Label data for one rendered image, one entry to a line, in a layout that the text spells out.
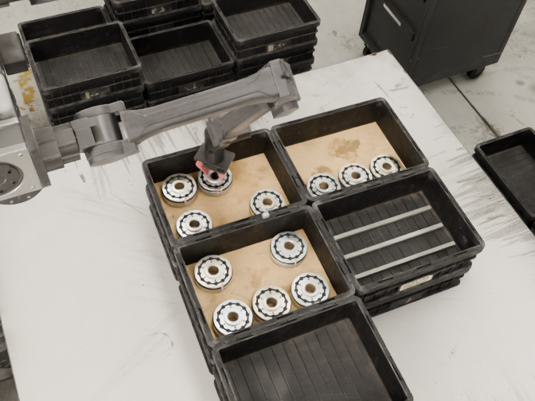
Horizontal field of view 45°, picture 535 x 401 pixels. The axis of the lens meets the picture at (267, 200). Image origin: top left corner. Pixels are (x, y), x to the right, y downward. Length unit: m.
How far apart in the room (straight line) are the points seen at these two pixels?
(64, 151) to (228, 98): 0.32
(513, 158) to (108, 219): 1.79
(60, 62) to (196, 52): 0.60
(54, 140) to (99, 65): 1.62
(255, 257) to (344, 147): 0.50
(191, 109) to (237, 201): 0.70
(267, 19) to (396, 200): 1.32
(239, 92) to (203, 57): 1.73
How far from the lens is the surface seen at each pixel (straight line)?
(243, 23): 2.99
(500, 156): 3.00
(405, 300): 1.91
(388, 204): 1.96
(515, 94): 3.72
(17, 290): 1.98
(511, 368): 1.97
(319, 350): 1.70
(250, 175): 1.96
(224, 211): 1.88
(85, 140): 1.23
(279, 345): 1.69
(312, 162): 2.01
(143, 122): 1.24
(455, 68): 3.45
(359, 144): 2.08
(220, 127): 1.62
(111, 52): 2.87
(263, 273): 1.78
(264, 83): 1.26
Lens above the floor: 2.38
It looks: 55 degrees down
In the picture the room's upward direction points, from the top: 6 degrees clockwise
